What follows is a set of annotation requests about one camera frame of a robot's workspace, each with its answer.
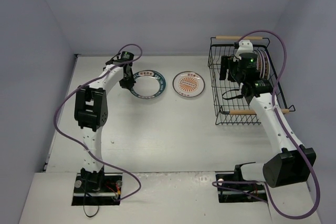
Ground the teal rimmed white plate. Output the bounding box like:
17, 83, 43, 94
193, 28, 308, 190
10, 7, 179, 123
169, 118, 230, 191
131, 70, 166, 100

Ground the red character plate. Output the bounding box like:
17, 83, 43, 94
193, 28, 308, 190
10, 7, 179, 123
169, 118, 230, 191
265, 52, 270, 79
263, 51, 270, 79
253, 50, 263, 76

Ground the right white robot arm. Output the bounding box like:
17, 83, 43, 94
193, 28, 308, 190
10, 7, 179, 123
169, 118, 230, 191
220, 52, 316, 188

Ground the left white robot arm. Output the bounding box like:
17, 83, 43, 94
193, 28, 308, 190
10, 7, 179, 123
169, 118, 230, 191
74, 51, 135, 193

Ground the black wire dish rack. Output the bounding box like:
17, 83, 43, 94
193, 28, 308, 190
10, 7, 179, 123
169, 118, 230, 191
208, 36, 296, 125

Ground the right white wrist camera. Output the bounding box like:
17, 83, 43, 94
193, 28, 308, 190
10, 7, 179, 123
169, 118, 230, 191
234, 40, 253, 61

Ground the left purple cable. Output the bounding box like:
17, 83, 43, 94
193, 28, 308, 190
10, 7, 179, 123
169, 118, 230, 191
53, 44, 144, 200

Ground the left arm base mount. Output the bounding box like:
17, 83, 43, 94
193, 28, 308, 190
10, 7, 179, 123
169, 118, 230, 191
71, 174, 123, 206

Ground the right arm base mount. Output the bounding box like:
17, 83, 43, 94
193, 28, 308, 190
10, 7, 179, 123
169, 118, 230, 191
214, 163, 268, 204

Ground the thin black cable loop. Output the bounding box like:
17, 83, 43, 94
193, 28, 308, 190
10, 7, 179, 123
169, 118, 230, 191
82, 201, 100, 219

